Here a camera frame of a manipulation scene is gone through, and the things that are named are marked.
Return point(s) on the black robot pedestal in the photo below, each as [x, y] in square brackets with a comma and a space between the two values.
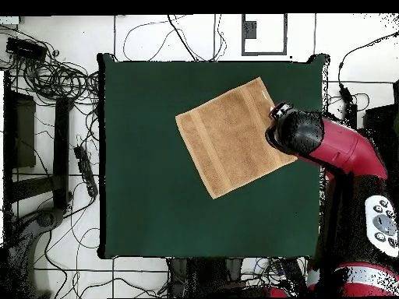
[202, 277]

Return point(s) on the grey floor frame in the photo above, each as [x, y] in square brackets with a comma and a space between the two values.
[249, 31]

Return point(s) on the dark green table cloth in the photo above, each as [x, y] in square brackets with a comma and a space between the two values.
[149, 202]

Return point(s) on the grey chair base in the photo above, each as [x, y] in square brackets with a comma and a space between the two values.
[45, 218]

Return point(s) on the black power strip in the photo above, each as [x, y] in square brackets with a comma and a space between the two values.
[85, 171]

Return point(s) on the black metal stand frame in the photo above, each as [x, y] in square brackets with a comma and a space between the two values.
[383, 124]
[60, 149]

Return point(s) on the black rectangular box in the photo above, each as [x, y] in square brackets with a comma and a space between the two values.
[26, 49]

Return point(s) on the orange terry towel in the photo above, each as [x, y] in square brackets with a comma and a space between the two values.
[227, 140]

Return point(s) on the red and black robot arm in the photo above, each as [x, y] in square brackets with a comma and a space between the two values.
[343, 149]

